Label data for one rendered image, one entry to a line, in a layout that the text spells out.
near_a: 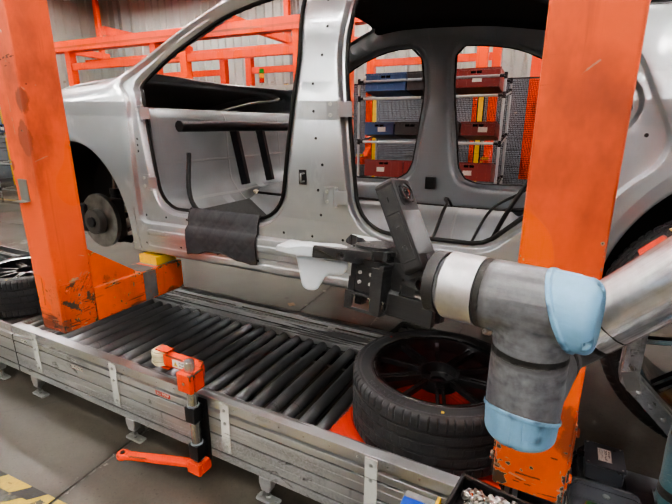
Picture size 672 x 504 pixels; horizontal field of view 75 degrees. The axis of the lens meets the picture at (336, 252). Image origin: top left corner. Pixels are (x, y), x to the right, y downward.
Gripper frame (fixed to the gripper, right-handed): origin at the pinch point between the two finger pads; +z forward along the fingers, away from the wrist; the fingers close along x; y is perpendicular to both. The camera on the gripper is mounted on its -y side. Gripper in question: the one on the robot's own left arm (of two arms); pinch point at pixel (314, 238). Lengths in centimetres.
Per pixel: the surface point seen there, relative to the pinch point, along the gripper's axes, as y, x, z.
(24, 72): -37, 15, 160
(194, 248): 31, 78, 143
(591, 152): -17, 51, -24
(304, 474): 95, 61, 48
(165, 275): 51, 80, 171
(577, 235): -1, 53, -24
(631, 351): 29, 87, -36
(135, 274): 47, 62, 168
